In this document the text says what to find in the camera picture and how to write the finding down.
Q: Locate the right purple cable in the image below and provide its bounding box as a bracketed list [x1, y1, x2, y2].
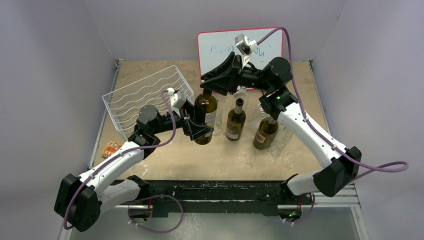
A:
[256, 27, 410, 181]

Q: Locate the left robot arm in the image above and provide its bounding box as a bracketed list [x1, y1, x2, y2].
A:
[54, 99, 213, 232]

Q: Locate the orange card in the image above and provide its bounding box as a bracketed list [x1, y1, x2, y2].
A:
[101, 141, 123, 159]

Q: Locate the clear bottle right front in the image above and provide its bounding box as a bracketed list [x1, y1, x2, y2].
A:
[267, 124, 293, 157]

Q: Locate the clear square glass bottle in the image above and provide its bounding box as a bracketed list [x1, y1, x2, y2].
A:
[212, 99, 223, 136]

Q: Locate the dark bottle white label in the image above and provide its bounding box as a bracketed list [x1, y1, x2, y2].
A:
[193, 89, 218, 127]

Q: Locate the clear bottle silver cap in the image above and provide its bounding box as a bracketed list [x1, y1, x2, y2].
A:
[250, 103, 268, 131]

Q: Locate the red framed whiteboard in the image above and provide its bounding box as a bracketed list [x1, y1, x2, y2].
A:
[197, 26, 285, 75]

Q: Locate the purple cable loop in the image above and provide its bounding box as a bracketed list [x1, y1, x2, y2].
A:
[127, 193, 185, 235]

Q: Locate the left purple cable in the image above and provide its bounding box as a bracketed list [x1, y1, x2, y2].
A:
[62, 91, 178, 231]

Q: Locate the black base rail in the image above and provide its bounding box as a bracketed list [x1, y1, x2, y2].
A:
[128, 175, 313, 220]

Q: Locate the clear bottle back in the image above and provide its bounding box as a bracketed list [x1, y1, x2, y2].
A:
[234, 86, 249, 111]

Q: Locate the white wire wine rack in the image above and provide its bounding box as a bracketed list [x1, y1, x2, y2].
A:
[102, 65, 195, 139]

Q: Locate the dark bottle right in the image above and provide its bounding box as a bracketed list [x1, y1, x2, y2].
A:
[253, 116, 279, 150]

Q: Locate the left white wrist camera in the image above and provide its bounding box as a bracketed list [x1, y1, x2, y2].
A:
[166, 87, 187, 117]

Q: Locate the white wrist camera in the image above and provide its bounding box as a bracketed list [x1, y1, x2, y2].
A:
[166, 87, 187, 117]
[234, 33, 258, 68]

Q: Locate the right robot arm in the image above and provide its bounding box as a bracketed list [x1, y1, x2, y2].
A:
[200, 52, 362, 204]

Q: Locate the dark bottle brown label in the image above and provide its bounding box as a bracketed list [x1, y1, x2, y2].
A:
[225, 98, 247, 141]

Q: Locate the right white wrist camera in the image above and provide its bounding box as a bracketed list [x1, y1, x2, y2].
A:
[234, 33, 258, 68]

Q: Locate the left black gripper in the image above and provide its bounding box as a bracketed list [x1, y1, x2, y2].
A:
[151, 99, 213, 139]

